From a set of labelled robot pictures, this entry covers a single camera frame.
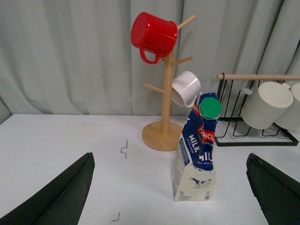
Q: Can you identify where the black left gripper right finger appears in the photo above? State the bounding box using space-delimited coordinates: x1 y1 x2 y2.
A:
246 153 300 225

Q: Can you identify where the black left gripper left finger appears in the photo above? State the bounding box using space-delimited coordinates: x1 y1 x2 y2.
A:
0 153 95 225

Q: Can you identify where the blue milk carton green cap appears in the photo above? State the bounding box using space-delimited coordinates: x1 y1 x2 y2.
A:
171 92 222 201

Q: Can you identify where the cream ribbed cup right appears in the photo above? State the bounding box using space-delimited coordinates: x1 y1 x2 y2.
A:
275 83 300 130

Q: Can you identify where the cream ribbed cup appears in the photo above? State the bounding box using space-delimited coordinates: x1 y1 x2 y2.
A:
241 82 293 130
275 83 300 130

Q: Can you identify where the cream ribbed cup left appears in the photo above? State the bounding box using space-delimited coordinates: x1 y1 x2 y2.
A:
241 82 293 130

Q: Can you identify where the wooden mug tree stand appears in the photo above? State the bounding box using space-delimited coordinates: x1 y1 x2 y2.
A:
142 15 196 152

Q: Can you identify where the white mug on tree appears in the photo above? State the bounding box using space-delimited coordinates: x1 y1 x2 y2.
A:
171 71 201 108

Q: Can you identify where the red enamel mug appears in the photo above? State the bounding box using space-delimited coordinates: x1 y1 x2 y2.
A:
131 12 178 64

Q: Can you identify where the black wire cup rack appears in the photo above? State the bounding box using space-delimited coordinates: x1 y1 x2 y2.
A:
215 74 300 147

